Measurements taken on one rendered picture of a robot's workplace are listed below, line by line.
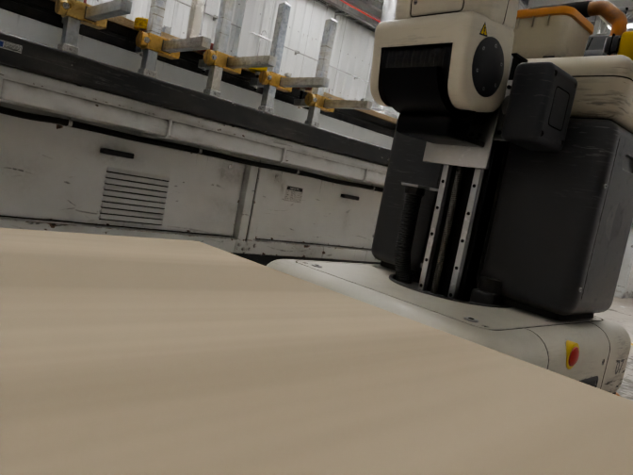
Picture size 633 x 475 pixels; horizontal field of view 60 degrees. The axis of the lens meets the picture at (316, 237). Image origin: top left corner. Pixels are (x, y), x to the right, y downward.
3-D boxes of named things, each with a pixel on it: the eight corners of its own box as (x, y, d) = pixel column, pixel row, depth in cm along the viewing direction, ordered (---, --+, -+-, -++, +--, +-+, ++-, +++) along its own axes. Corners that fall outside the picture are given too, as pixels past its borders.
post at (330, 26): (316, 135, 230) (337, 20, 226) (309, 133, 227) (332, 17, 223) (310, 134, 232) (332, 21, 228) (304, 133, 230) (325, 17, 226)
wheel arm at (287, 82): (328, 90, 196) (330, 77, 196) (321, 87, 194) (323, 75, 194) (255, 89, 227) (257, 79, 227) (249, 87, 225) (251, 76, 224)
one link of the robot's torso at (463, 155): (437, 165, 126) (460, 57, 124) (558, 180, 106) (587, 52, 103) (361, 143, 107) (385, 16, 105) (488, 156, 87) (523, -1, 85)
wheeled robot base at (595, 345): (407, 338, 173) (423, 262, 171) (621, 428, 128) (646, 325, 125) (233, 355, 127) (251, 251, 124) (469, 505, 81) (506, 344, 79)
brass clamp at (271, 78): (292, 92, 215) (295, 79, 215) (266, 83, 206) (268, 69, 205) (283, 91, 220) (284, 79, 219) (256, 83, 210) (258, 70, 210)
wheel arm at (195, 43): (210, 52, 161) (212, 38, 161) (200, 48, 159) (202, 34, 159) (143, 57, 192) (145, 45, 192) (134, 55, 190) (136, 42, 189)
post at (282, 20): (268, 128, 213) (291, 4, 208) (262, 126, 210) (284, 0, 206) (263, 128, 215) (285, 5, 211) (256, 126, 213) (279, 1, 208)
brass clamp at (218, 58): (241, 73, 198) (244, 59, 197) (210, 63, 188) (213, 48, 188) (232, 73, 202) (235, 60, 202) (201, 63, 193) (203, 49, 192)
